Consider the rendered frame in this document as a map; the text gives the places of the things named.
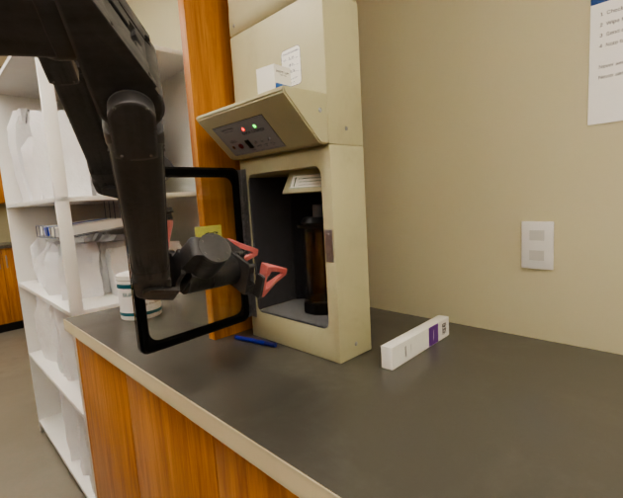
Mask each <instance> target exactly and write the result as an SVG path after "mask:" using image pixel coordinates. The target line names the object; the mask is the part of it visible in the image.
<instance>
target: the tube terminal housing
mask: <svg viewBox="0 0 623 498"><path fill-rule="evenodd" d="M296 44H300V51H301V68H302V84H299V85H296V86H293V87H295V88H300V89H305V90H310V91H316V92H320V93H324V94H325V95H326V114H327V133H328V144H325V145H319V146H314V147H308V148H303V149H298V150H292V151H287V152H281V153H276V154H270V155H265V156H259V157H254V158H248V159H243V160H240V161H239V163H240V170H242V169H246V182H247V195H248V207H249V220H250V233H251V246H252V247H253V239H252V226H251V213H250V200H249V188H248V180H249V178H271V177H288V176H289V174H290V171H295V170H303V169H314V168H318V169H319V171H320V177H321V195H322V213H323V231H324V230H325V229H332V240H333V259H334V263H332V262H326V254H325V268H326V285H327V304H328V327H327V328H325V329H323V328H319V327H315V326H311V325H308V324H305V323H301V322H297V321H293V320H290V319H286V318H282V317H278V316H274V315H271V314H267V313H263V312H261V311H260V309H259V308H258V303H257V297H256V310H257V317H254V316H252V325H253V335H256V336H259V337H262V338H265V339H268V340H271V341H274V342H277V343H280V344H282V345H285V346H288V347H291V348H294V349H297V350H300V351H303V352H306V353H309V354H312V355H315V356H318V357H321V358H324V359H327V360H330V361H333V362H336V363H339V364H342V363H344V362H346V361H348V360H350V359H352V358H354V357H356V356H358V355H360V354H363V353H365V352H367V351H369V350H371V349H372V346H371V322H370V298H369V274H368V250H367V226H366V202H365V178H364V154H363V131H362V108H361V84H360V59H359V36H358V12H357V3H356V2H354V1H351V0H298V1H296V2H294V3H293V4H291V5H289V6H287V7H286V8H284V9H282V10H280V11H279V12H277V13H275V14H273V15H272V16H270V17H268V18H266V19H265V20H263V21H261V22H259V23H258V24H256V25H254V26H252V27H251V28H249V29H247V30H245V31H244V32H242V33H240V34H238V35H237V36H235V37H233V38H231V39H230V48H231V60H232V73H233V86H234V98H235V102H239V101H242V100H244V99H247V98H250V97H253V96H255V95H258V91H257V77H256V69H259V68H262V67H264V66H267V65H270V64H273V63H274V64H278V65H281V66H282V63H281V51H283V50H286V49H288V48H290V47H292V46H294V45H296Z"/></svg>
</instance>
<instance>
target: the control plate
mask: <svg viewBox="0 0 623 498"><path fill-rule="evenodd" d="M252 125H256V126H257V128H255V127H253V126H252ZM242 127H243V128H244V129H245V131H243V130H242V129H241V128H242ZM213 131H214V132H215V133H216V135H217V136H218V137H219V138H220V139H221V140H222V141H223V143H224V144H225V145H226V146H227V147H228V148H229V149H230V151H231V152H232V153H233V154H234V155H235V156H238V155H243V154H248V153H253V152H259V151H264V150H269V149H274V148H279V147H284V146H286V145H285V143H284V142H283V141H282V139H281V138H280V137H279V136H278V134H277V133H276V132H275V130H274V129H273V128H272V127H271V126H270V125H269V124H268V122H267V121H266V120H265V118H264V117H263V116H262V114H261V115H258V116H254V117H251V118H248V119H245V120H241V121H238V122H235V123H231V124H226V125H223V126H219V127H216V128H213ZM268 137H270V138H271V140H268ZM261 138H262V139H264V142H261ZM247 139H248V140H249V141H250V142H251V144H252V145H253V146H254V148H249V146H248V145H247V144H246V143H245V142H244V140H247ZM254 140H257V142H258V143H256V144H255V143H254ZM239 143H240V144H242V145H243V146H244V148H243V149H241V148H239V146H238V144H239ZM233 146H234V147H235V148H236V149H233V148H232V147H233Z"/></svg>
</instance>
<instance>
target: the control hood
mask: <svg viewBox="0 0 623 498"><path fill-rule="evenodd" d="M261 114H262V116H263V117H264V118H265V120H266V121H267V122H268V124H269V125H270V126H271V127H272V128H273V129H274V130H275V132H276V133H277V134H278V136H279V137H280V138H281V139H282V141H283V142H284V143H285V145H286V146H284V147H279V148H274V149H269V150H264V151H259V152H253V153H248V154H243V155H238V156H235V155H234V154H233V153H232V152H231V151H230V149H229V148H228V147H227V146H226V145H225V144H224V143H223V141H222V140H221V139H220V138H219V137H218V136H217V135H216V133H215V132H214V131H213V128H216V127H219V126H223V125H228V124H231V123H235V122H238V121H241V120H245V119H248V118H251V117H254V116H258V115H261ZM196 119H197V121H198V123H199V124H200V125H201V127H202V128H203V129H204V130H205V131H206V132H207V133H208V134H209V135H210V137H211V138H212V139H213V140H214V141H215V142H216V143H217V144H218V146H219V147H220V148H221V149H222V150H223V151H224V152H225V153H226V155H227V156H228V157H229V158H230V159H232V160H243V159H248V158H254V157H259V156H265V155H270V154H276V153H281V152H287V151H292V150H298V149H303V148H308V147H314V146H319V145H325V144H328V133H327V114H326V95H325V94H324V93H320V92H316V91H310V90H305V89H300V88H295V87H290V86H284V85H283V86H280V87H277V88H275V89H272V90H269V91H266V92H264V93H261V94H258V95H255V96H253V97H250V98H247V99H244V100H242V101H239V102H236V103H233V104H231V105H228V106H225V107H222V108H220V109H217V110H214V111H211V112H209V113H206V114H203V115H200V116H198V117H197V118H196Z"/></svg>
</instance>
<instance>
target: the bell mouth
mask: <svg viewBox="0 0 623 498"><path fill-rule="evenodd" d="M307 193H321V177H320V171H319V169H318V168H314V169H303V170H295V171H290V174H289V176H288V179H287V182H286V185H285V187H284V190H283V193H282V194H283V195H288V194H307Z"/></svg>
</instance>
